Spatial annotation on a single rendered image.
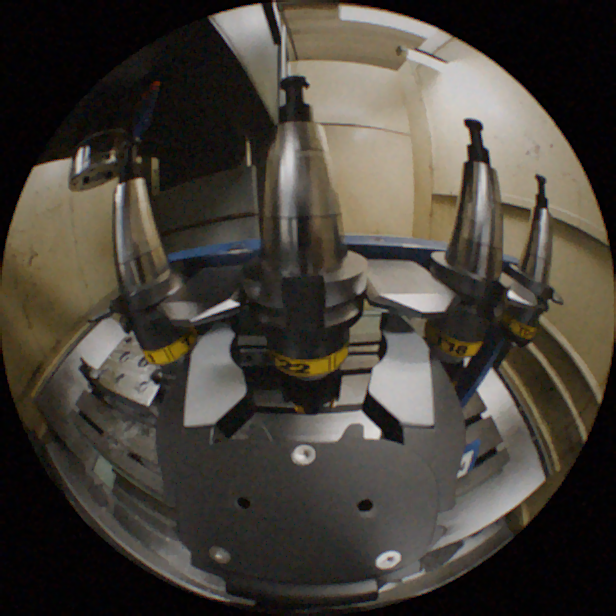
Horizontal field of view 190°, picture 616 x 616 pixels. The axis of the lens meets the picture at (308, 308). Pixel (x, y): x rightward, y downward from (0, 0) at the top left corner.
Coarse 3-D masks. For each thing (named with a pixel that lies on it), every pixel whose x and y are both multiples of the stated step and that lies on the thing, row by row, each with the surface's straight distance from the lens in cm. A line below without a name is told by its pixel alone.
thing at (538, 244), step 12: (540, 216) 22; (528, 228) 23; (540, 228) 22; (528, 240) 22; (540, 240) 22; (552, 240) 23; (528, 252) 22; (540, 252) 22; (528, 264) 22; (540, 264) 22; (540, 276) 22
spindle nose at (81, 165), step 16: (96, 128) 49; (112, 128) 48; (128, 128) 51; (80, 144) 50; (96, 144) 46; (112, 144) 46; (80, 160) 47; (96, 160) 45; (112, 160) 46; (80, 176) 47; (96, 176) 54
